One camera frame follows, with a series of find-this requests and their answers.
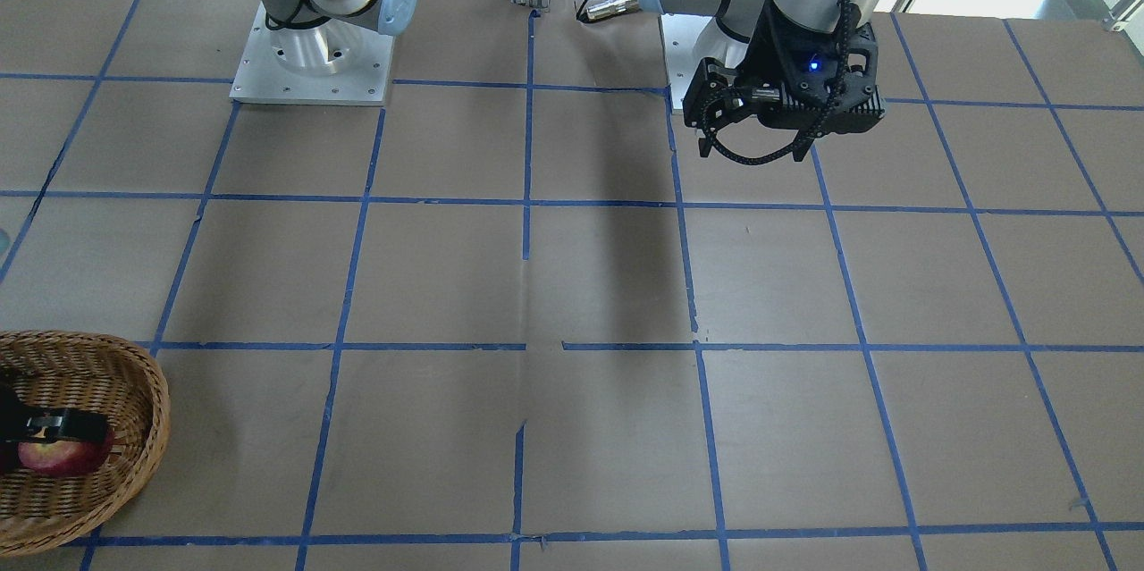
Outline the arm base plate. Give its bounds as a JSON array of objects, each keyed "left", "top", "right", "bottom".
[
  {"left": 660, "top": 14, "right": 748, "bottom": 114},
  {"left": 230, "top": 6, "right": 395, "bottom": 106}
]

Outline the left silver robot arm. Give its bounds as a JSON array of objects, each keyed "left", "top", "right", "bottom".
[{"left": 638, "top": 0, "right": 885, "bottom": 165}]

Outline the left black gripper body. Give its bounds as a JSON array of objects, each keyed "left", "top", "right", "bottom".
[{"left": 736, "top": 0, "right": 885, "bottom": 162}]

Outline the red apple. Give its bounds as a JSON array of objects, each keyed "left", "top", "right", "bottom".
[{"left": 17, "top": 427, "right": 114, "bottom": 477}]

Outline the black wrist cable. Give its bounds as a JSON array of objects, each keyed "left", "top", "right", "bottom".
[{"left": 702, "top": 0, "right": 859, "bottom": 166}]

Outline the wicker basket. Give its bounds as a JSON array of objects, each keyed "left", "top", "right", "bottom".
[{"left": 1, "top": 330, "right": 172, "bottom": 558}]

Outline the silver metal cylinder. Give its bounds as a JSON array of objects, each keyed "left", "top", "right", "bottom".
[{"left": 575, "top": 0, "right": 641, "bottom": 24}]

